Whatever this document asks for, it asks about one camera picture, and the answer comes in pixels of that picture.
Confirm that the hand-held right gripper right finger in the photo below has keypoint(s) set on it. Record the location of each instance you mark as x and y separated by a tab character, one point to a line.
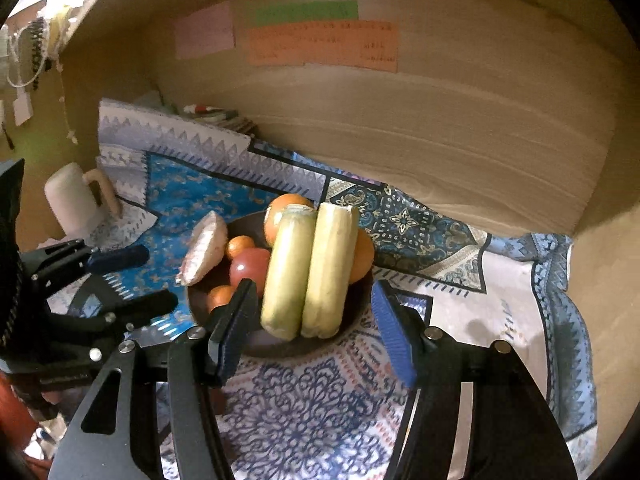
395	330

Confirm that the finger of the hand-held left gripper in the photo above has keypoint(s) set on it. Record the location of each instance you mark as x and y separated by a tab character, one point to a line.
117	258
150	305

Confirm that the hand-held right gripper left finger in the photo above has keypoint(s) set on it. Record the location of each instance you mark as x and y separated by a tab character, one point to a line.
235	340

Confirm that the small tangerine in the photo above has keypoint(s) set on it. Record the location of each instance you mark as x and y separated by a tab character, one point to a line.
241	247
220	297

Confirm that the brown round plate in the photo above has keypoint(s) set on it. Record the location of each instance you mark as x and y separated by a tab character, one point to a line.
205	305

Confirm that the red tomato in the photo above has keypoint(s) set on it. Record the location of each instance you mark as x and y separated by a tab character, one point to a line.
249	270

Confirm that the peeled pomelo slice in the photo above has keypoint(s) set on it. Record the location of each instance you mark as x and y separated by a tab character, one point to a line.
202	250

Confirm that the large orange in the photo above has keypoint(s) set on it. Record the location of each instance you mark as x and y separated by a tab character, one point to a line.
277	215
364	260

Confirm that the white mug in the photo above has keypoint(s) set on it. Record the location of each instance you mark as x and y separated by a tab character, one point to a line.
70	200

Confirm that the red garment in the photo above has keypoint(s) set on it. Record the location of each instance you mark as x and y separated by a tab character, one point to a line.
17	415

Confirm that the blue patterned tablecloth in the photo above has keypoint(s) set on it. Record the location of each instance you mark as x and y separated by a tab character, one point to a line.
310	410

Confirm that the white hanging tag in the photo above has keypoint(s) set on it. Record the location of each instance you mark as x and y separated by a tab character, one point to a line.
23	110

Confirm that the dark hair brush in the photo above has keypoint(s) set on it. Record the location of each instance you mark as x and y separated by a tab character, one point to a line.
39	42

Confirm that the yellow hanging item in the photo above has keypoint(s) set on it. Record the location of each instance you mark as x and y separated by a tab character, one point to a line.
62	25

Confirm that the pink sticky note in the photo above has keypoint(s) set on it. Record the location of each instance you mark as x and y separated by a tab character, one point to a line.
204	30

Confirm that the orange sticky note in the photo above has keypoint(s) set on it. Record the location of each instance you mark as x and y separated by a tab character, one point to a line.
322	47

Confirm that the green sticky note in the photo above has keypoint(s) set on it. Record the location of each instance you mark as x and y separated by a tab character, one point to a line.
306	12

